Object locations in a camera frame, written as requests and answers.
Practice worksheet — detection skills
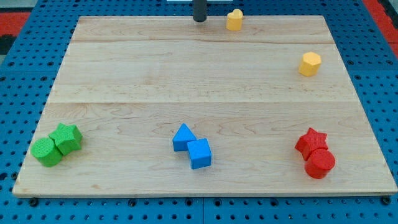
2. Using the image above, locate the blue triangle block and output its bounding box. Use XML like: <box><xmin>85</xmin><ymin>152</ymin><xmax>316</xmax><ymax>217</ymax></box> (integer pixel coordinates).
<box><xmin>172</xmin><ymin>123</ymin><xmax>197</xmax><ymax>152</ymax></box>

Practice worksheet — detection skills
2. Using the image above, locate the blue cube block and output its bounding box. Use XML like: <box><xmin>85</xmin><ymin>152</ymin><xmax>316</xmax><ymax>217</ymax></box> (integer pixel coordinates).
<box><xmin>187</xmin><ymin>138</ymin><xmax>212</xmax><ymax>169</ymax></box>

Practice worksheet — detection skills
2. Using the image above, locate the wooden board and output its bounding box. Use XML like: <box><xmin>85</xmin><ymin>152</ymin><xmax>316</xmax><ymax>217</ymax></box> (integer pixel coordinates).
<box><xmin>12</xmin><ymin>16</ymin><xmax>397</xmax><ymax>198</ymax></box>

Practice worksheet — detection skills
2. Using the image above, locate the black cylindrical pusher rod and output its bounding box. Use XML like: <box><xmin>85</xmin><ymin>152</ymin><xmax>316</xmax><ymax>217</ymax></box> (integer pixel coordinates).
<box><xmin>192</xmin><ymin>0</ymin><xmax>207</xmax><ymax>22</ymax></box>

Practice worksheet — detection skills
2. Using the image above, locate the yellow heart block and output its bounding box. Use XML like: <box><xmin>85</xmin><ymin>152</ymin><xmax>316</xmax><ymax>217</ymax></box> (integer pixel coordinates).
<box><xmin>226</xmin><ymin>9</ymin><xmax>243</xmax><ymax>31</ymax></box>

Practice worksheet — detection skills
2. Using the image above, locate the red star block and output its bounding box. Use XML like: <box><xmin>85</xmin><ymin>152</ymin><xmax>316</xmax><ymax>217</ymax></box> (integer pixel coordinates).
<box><xmin>295</xmin><ymin>128</ymin><xmax>328</xmax><ymax>161</ymax></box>

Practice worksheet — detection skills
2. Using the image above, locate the yellow hexagon block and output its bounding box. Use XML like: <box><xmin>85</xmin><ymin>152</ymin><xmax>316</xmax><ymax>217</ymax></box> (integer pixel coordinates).
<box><xmin>298</xmin><ymin>52</ymin><xmax>322</xmax><ymax>77</ymax></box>

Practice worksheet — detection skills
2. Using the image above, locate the red cylinder block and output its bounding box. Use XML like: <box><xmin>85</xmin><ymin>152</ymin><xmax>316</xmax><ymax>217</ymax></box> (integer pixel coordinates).
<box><xmin>304</xmin><ymin>149</ymin><xmax>336</xmax><ymax>179</ymax></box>

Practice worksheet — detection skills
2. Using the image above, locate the green star block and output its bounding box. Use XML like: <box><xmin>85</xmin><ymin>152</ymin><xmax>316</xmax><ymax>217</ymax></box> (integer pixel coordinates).
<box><xmin>49</xmin><ymin>123</ymin><xmax>82</xmax><ymax>156</ymax></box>

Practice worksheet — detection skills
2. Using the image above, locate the green cylinder block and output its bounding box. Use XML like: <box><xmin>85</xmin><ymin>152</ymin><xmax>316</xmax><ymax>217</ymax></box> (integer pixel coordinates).
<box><xmin>30</xmin><ymin>138</ymin><xmax>63</xmax><ymax>167</ymax></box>

